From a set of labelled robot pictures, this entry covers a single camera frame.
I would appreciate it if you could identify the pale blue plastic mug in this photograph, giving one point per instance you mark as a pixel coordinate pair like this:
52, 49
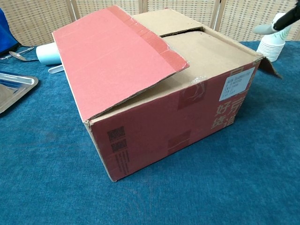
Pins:
47, 55

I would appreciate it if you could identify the red cardboard box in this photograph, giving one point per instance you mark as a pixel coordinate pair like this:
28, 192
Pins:
140, 131

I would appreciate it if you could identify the blue table cloth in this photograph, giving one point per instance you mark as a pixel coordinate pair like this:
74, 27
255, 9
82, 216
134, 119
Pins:
211, 187

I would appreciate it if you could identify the wicker folding screen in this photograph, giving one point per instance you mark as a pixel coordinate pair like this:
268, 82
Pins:
35, 21

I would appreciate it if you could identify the metal spoon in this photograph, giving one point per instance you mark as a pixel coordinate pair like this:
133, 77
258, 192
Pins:
15, 55

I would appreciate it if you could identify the stack of paper cups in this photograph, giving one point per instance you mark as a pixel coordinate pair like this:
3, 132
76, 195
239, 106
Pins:
272, 47

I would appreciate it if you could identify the steel tray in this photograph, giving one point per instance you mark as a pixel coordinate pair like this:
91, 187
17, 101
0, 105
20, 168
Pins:
14, 89

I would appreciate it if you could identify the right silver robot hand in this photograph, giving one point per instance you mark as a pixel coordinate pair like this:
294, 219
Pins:
284, 20

